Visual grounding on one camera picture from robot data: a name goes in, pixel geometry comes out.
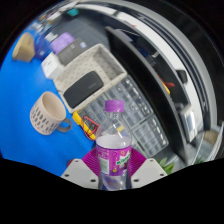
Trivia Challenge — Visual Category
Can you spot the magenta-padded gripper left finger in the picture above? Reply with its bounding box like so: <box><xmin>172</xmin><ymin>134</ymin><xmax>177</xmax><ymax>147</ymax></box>
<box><xmin>60</xmin><ymin>148</ymin><xmax>101</xmax><ymax>190</ymax></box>

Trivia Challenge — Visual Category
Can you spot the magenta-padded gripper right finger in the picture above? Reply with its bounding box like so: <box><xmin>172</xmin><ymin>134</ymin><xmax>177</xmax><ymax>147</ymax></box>
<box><xmin>127</xmin><ymin>148</ymin><xmax>168</xmax><ymax>190</ymax></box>

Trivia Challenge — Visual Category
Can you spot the purple-capped clear drink bottle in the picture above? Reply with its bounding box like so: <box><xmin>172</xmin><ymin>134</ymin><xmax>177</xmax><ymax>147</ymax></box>
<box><xmin>95</xmin><ymin>99</ymin><xmax>133</xmax><ymax>192</ymax></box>

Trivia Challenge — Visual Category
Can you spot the grey small-parts drawer cabinet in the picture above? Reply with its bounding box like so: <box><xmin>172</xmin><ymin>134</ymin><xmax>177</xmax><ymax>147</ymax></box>
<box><xmin>131</xmin><ymin>114</ymin><xmax>170</xmax><ymax>158</ymax></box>
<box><xmin>77</xmin><ymin>87</ymin><xmax>116</xmax><ymax>134</ymax></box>
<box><xmin>103</xmin><ymin>75</ymin><xmax>155</xmax><ymax>129</ymax></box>
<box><xmin>129</xmin><ymin>131</ymin><xmax>149</xmax><ymax>157</ymax></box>

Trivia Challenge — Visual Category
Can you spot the yellow multimeter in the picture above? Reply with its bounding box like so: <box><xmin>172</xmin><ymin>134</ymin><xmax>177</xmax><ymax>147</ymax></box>
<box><xmin>72</xmin><ymin>110</ymin><xmax>100</xmax><ymax>141</ymax></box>

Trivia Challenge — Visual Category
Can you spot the beige patterned mug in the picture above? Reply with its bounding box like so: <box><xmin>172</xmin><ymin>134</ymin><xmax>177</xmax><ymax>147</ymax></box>
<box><xmin>29</xmin><ymin>91</ymin><xmax>73</xmax><ymax>136</ymax></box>

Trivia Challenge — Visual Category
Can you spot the white shelf unit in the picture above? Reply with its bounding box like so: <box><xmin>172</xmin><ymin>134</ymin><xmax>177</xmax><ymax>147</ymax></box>
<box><xmin>199</xmin><ymin>120</ymin><xmax>224</xmax><ymax>163</ymax></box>

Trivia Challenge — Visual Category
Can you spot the black rectangular speaker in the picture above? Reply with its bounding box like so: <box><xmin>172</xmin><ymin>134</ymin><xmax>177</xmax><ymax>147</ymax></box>
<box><xmin>63</xmin><ymin>70</ymin><xmax>104</xmax><ymax>109</ymax></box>

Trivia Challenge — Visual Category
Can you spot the white box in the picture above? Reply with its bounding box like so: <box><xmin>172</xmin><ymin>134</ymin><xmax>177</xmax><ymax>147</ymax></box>
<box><xmin>41</xmin><ymin>51</ymin><xmax>65</xmax><ymax>80</ymax></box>

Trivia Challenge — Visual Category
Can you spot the beige perforated tray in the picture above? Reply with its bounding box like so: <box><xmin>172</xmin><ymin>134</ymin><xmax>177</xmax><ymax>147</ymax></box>
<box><xmin>53</xmin><ymin>43</ymin><xmax>128</xmax><ymax>114</ymax></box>

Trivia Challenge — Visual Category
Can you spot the dark grey flat box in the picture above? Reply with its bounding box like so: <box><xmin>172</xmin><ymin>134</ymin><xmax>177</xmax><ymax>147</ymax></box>
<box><xmin>57</xmin><ymin>37</ymin><xmax>88</xmax><ymax>66</ymax></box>

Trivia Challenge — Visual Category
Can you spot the blue box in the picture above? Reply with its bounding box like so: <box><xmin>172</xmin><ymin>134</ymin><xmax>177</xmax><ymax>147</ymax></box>
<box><xmin>35</xmin><ymin>33</ymin><xmax>56</xmax><ymax>60</ymax></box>

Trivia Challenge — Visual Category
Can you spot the purple bag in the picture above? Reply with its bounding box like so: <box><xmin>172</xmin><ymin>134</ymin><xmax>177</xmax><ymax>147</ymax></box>
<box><xmin>49</xmin><ymin>32</ymin><xmax>76</xmax><ymax>54</ymax></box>

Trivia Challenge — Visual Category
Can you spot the brown cardboard box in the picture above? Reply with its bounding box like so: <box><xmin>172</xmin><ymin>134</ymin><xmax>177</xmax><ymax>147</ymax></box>
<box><xmin>12</xmin><ymin>32</ymin><xmax>36</xmax><ymax>63</ymax></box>

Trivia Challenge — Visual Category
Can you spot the teal device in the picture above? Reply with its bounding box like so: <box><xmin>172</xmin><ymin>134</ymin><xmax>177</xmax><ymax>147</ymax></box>
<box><xmin>66</xmin><ymin>8</ymin><xmax>80</xmax><ymax>17</ymax></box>

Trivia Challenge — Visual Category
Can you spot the black wall shelf unit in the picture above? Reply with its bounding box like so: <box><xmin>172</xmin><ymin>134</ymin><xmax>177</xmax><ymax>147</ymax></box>
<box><xmin>76</xmin><ymin>0</ymin><xmax>218</xmax><ymax>166</ymax></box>

